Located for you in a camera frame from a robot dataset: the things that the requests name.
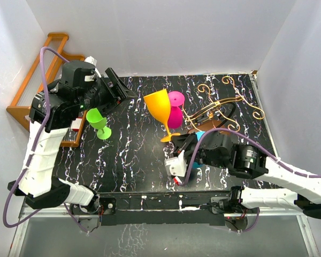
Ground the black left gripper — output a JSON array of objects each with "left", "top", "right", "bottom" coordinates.
[{"left": 77, "top": 68, "right": 137, "bottom": 116}]

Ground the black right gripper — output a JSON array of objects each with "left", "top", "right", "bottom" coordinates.
[{"left": 170, "top": 132, "right": 228, "bottom": 170}]

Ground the green wine glass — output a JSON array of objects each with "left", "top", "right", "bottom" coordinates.
[{"left": 86, "top": 108, "right": 112, "bottom": 140}]

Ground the orange wine glass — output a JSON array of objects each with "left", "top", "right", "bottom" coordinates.
[{"left": 143, "top": 89, "right": 180, "bottom": 142}]

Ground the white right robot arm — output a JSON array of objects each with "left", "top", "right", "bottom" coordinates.
[{"left": 164, "top": 128, "right": 321, "bottom": 220}]

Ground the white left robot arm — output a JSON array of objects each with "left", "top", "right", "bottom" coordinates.
[{"left": 7, "top": 60, "right": 136, "bottom": 214}]

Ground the blue wine glass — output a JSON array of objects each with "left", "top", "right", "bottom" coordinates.
[{"left": 192, "top": 131, "right": 205, "bottom": 169}]

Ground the pink wine glass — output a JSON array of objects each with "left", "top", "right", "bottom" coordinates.
[{"left": 167, "top": 91, "right": 185, "bottom": 129}]

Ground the wooden tiered shelf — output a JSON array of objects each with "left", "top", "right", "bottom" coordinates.
[{"left": 6, "top": 32, "right": 87, "bottom": 147}]

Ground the gold wire wine glass rack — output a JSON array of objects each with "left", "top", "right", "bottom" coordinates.
[{"left": 181, "top": 75, "right": 265, "bottom": 132}]

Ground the aluminium frame rail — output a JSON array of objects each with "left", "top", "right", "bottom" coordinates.
[{"left": 11, "top": 73, "right": 318, "bottom": 256}]

